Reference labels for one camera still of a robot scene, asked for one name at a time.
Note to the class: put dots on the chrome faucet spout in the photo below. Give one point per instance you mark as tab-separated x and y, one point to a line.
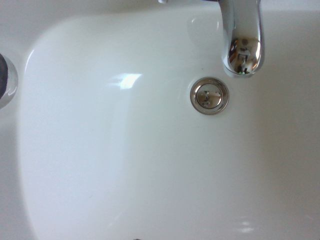
243	37

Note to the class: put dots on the chrome faucet knob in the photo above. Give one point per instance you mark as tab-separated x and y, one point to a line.
6	80

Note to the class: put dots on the white ceramic sink basin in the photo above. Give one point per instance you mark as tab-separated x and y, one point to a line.
100	150

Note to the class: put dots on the chrome sink drain plug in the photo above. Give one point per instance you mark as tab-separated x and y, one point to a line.
209	95

